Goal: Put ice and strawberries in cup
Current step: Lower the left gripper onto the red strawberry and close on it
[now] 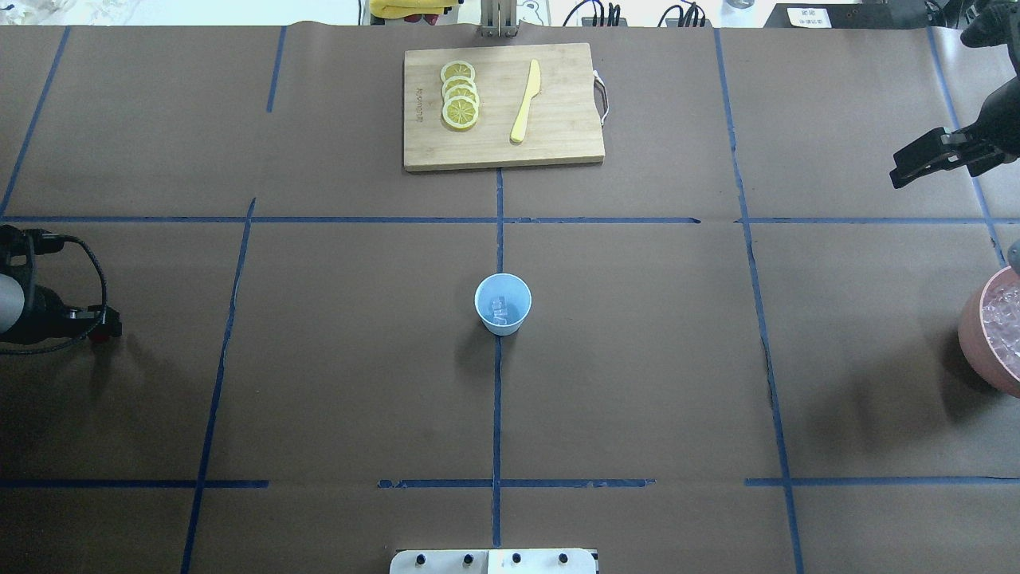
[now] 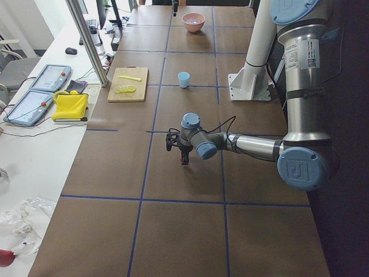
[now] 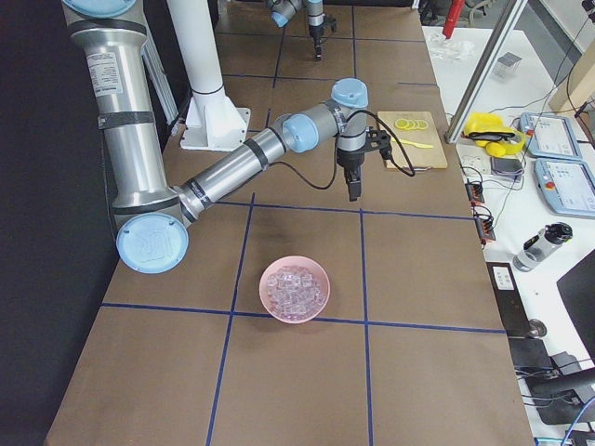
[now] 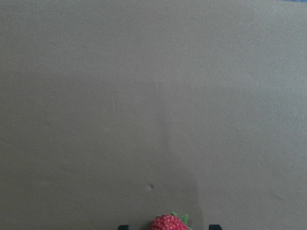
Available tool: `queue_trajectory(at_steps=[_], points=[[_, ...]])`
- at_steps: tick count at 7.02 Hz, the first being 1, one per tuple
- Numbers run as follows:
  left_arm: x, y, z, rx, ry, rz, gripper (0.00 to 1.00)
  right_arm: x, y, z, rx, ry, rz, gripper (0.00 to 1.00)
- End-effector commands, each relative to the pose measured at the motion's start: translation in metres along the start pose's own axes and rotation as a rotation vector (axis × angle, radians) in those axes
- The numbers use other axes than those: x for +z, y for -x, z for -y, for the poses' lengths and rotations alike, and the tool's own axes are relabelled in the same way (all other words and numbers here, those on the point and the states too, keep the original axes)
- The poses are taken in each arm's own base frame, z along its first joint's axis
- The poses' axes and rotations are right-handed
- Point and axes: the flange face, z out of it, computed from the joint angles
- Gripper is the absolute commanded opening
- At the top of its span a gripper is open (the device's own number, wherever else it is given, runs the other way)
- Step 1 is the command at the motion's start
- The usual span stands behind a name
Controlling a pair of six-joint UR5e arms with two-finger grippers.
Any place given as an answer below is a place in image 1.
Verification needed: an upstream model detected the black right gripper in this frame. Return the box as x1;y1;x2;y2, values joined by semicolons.
889;77;1019;189

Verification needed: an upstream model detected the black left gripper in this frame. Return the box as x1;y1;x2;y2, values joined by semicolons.
21;286;123;344

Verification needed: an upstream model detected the clear ice cubes pile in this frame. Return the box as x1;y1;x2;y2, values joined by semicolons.
981;281;1019;379

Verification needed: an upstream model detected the light blue plastic cup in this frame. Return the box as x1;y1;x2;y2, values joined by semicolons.
473;273;532;336

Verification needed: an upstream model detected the pink bowl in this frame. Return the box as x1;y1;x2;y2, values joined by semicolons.
957;266;1019;397

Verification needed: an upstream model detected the bamboo cutting board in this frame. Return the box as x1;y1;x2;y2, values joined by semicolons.
403;43;606;173

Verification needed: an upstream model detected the yellow plastic knife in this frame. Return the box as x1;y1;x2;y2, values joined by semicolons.
509;59;542;145

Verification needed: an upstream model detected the front lemon slice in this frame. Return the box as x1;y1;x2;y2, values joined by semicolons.
441;97;480;131

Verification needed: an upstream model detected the lemon slice farthest from logo end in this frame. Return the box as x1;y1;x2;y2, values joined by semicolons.
440;61;475;83

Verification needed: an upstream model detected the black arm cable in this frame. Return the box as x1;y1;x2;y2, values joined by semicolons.
0;233;109;356

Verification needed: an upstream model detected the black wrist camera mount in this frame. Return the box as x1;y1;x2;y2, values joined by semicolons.
1;225;65;288

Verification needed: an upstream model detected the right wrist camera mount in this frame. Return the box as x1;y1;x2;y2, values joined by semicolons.
959;1;1019;56

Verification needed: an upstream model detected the aluminium frame post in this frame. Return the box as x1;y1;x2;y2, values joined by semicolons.
480;0;520;37

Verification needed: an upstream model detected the white camera post base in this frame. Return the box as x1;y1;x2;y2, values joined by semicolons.
389;547;600;573

